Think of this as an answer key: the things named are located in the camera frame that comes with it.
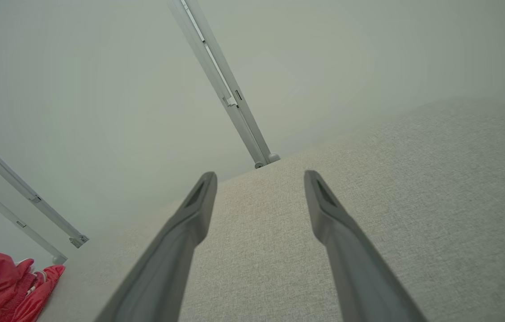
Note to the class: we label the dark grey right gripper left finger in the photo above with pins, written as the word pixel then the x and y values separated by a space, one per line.
pixel 167 268

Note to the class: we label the red and white basketball jersey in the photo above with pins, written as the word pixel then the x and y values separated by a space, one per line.
pixel 44 286

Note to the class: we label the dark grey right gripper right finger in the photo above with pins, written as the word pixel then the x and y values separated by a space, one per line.
pixel 359 286

